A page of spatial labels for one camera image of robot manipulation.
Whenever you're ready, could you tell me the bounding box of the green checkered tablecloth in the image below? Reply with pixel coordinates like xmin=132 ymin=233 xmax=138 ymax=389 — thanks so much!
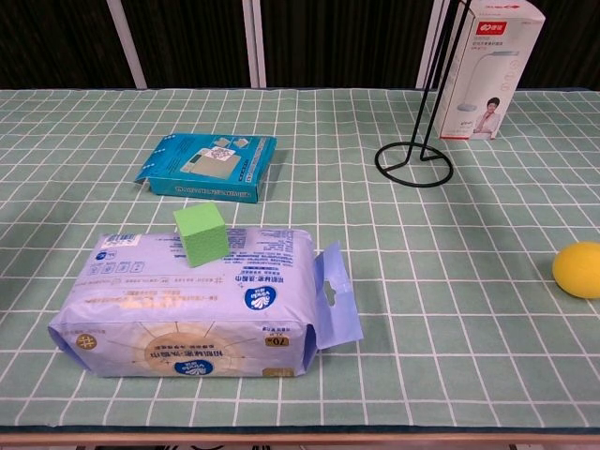
xmin=0 ymin=86 xmax=600 ymax=428

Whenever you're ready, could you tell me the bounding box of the green foam cube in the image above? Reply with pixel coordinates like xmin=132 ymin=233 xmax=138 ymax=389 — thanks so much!
xmin=172 ymin=202 xmax=231 ymax=269

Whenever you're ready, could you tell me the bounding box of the teal cardboard scale box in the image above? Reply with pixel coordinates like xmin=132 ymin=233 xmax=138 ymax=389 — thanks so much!
xmin=134 ymin=132 xmax=278 ymax=205

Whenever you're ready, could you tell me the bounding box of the blue tissue pack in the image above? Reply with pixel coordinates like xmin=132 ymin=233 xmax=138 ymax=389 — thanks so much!
xmin=47 ymin=226 xmax=365 ymax=379

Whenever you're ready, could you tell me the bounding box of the white desk lamp box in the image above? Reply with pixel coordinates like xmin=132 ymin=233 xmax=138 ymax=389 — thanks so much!
xmin=438 ymin=0 xmax=547 ymax=141

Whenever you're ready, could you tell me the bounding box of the yellow lemon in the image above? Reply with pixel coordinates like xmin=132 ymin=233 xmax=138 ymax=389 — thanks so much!
xmin=551 ymin=240 xmax=600 ymax=300

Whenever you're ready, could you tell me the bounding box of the white frame post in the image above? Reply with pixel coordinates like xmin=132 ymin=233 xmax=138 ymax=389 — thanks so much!
xmin=105 ymin=0 xmax=149 ymax=90
xmin=415 ymin=0 xmax=455 ymax=89
xmin=241 ymin=0 xmax=267 ymax=89

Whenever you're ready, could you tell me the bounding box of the black wire roll holder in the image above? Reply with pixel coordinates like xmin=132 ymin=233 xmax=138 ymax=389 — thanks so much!
xmin=374 ymin=0 xmax=473 ymax=188

